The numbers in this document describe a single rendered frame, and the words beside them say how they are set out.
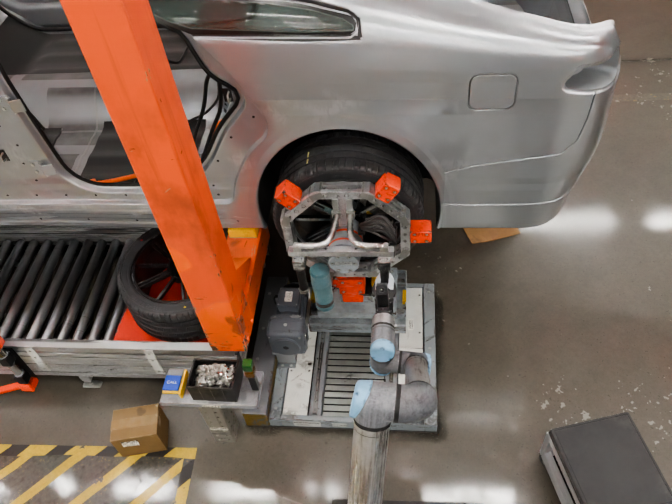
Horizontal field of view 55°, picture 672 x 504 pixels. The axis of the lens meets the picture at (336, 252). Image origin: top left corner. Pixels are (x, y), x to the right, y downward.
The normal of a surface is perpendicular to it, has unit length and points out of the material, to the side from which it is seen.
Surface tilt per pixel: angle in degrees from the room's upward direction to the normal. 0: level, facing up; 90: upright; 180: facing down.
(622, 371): 0
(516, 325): 0
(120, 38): 90
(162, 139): 90
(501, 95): 90
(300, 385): 0
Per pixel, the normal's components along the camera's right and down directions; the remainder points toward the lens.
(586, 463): -0.09, -0.65
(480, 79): -0.08, 0.76
